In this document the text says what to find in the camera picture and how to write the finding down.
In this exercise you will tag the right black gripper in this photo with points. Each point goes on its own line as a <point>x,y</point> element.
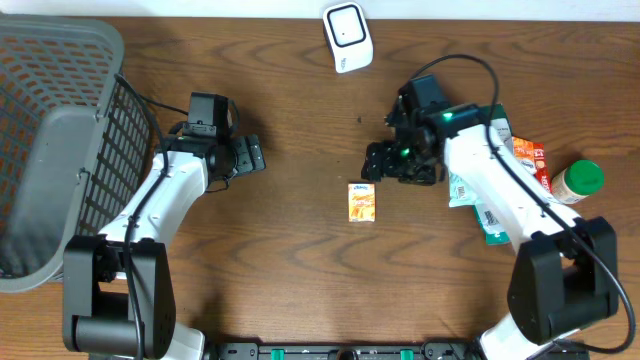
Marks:
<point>380,161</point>

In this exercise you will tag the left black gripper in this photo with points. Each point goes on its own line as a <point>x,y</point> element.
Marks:
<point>244,163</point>

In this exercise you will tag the orange Kleenex tissue pack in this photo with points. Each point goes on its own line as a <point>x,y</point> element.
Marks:
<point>361,202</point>

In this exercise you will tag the teal wet wipes packet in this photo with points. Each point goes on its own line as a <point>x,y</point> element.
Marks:
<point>460,193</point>

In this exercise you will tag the green white 3M package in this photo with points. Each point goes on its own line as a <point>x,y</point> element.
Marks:
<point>495,233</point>

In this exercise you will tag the red Nescafe coffee sachet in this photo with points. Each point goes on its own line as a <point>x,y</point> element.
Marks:
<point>542,172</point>

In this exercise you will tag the green lid white jar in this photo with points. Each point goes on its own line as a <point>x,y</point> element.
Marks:
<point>578,181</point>

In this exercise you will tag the small orange snack box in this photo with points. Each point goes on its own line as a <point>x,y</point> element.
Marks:
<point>523,151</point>

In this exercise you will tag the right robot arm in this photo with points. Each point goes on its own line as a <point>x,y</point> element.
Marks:
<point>565,275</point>

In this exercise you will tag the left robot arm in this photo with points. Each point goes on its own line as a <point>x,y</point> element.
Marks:
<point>118,294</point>

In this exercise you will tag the white barcode scanner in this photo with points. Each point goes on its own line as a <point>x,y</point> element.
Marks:
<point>348,37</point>

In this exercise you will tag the grey plastic shopping basket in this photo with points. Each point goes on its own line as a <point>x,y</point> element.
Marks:
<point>74,144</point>

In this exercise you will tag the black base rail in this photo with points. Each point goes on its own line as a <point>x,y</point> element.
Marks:
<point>426,351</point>

